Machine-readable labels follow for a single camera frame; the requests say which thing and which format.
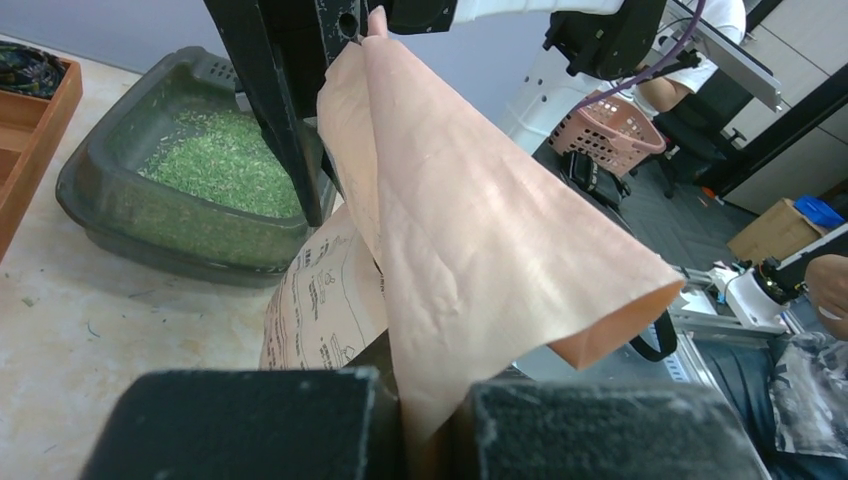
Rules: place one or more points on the cardboard box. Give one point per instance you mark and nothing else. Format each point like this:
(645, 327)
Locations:
(779, 232)

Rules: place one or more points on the orange compartment tray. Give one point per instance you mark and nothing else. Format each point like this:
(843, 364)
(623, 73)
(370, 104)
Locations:
(31, 131)

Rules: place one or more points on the dark cloth on tray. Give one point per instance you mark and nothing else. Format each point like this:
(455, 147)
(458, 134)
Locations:
(30, 71)

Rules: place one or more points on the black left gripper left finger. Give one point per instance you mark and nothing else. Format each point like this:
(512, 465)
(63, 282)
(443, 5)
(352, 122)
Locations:
(208, 424)

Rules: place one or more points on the person in camouflage clothes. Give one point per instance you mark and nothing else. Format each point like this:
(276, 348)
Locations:
(791, 396)

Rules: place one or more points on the pink laundry basket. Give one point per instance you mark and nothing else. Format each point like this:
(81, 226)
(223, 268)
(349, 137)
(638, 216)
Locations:
(613, 132)

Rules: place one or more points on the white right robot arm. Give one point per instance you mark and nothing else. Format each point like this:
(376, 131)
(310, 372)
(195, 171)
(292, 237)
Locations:
(586, 43)

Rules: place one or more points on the dark green litter box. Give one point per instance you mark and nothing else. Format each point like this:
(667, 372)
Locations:
(176, 177)

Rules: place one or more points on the orange cat litter bag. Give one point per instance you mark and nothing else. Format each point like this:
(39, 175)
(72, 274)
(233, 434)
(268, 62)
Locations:
(455, 243)

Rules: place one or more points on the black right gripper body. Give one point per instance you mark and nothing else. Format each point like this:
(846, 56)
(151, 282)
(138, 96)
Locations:
(414, 17)

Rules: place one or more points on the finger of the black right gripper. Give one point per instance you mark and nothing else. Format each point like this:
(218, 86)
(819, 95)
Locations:
(280, 50)

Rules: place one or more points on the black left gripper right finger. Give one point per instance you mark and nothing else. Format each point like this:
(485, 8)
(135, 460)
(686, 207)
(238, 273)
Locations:
(522, 429)

